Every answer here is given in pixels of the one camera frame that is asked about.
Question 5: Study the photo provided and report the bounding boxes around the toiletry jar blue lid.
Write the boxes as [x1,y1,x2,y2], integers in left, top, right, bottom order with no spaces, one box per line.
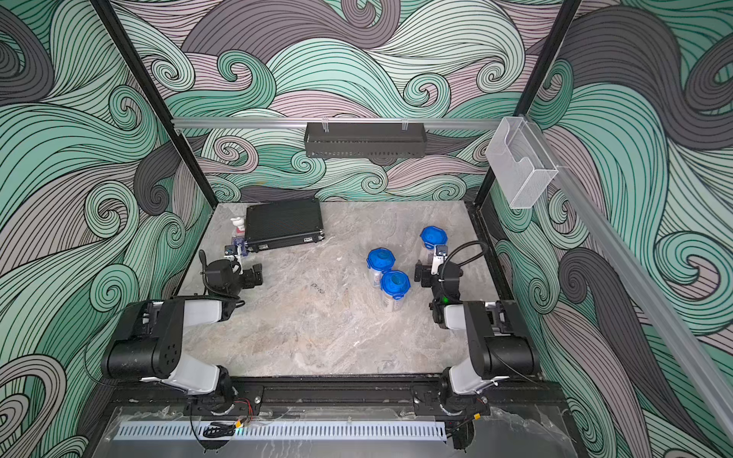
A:
[380,270,410,311]

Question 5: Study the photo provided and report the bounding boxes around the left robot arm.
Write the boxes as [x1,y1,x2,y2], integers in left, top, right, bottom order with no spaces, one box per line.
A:
[100,258,263,400]

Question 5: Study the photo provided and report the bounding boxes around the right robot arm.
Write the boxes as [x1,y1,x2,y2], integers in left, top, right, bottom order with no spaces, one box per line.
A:
[414,263,540,399]

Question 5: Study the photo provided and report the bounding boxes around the blue playing card box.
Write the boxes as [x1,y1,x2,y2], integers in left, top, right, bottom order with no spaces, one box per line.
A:
[232,240,248,257]

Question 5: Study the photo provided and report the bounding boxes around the far jar blue lid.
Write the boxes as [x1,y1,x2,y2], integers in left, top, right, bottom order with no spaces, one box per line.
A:
[420,225,448,264]

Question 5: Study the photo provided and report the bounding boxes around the white pink small bottle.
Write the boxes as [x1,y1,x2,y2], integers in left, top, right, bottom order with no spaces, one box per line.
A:
[231,217,245,244]

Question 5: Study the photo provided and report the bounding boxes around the middle jar blue lid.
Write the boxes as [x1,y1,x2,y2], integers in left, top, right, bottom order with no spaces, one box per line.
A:
[366,247,395,288]

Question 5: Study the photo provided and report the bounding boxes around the black ribbed case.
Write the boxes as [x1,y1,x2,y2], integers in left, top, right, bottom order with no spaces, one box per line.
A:
[245,198,326,253]

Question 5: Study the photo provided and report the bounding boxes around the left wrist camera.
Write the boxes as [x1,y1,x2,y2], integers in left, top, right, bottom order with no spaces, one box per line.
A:
[224,244,242,260]

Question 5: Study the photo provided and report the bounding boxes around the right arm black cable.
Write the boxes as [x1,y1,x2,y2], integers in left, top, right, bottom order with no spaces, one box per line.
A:
[439,239,492,282]

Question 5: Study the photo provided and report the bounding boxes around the clear acrylic wall holder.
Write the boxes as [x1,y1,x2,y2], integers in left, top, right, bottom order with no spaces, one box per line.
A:
[486,116,557,209]

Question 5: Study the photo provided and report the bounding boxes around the aluminium wall rail back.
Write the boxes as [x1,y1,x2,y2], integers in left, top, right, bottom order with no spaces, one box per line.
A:
[172,116,501,131]

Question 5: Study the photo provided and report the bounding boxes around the aluminium wall rail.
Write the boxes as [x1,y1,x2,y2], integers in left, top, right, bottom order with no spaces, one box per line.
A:
[172,116,501,131]
[525,118,732,438]

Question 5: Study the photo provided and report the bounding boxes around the black wall shelf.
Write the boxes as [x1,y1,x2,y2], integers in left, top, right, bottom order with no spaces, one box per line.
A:
[304,123,428,160]

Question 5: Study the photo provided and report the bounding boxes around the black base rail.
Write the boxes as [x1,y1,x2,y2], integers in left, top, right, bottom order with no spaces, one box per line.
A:
[108,375,568,414]

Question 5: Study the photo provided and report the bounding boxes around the white perforated cable duct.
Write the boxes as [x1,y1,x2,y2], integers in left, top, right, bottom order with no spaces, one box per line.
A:
[112,421,448,442]

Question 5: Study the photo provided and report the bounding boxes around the aluminium wall rail right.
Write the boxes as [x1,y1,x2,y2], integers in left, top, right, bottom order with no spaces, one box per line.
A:
[525,118,732,438]

